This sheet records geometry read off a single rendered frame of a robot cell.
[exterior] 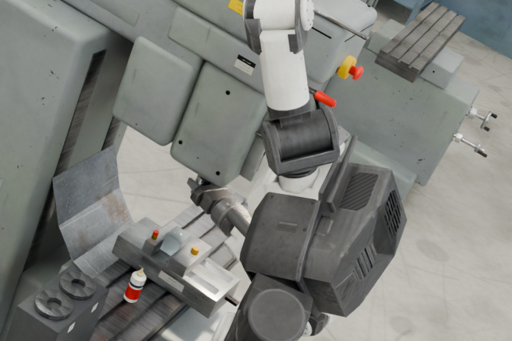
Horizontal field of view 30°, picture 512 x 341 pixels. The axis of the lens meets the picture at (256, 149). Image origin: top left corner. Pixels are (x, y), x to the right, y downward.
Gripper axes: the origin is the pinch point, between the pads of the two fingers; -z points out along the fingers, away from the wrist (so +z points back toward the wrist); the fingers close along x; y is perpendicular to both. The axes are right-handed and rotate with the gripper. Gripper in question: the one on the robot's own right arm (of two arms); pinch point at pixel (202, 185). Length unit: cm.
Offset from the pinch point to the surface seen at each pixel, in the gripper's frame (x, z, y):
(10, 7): 46, -44, -31
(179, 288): 5.0, 11.6, 27.5
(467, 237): -299, -66, 123
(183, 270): 5.7, 10.9, 21.1
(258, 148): -2.9, 11.2, -20.6
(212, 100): 10.3, 2.0, -30.1
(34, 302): 60, 21, 11
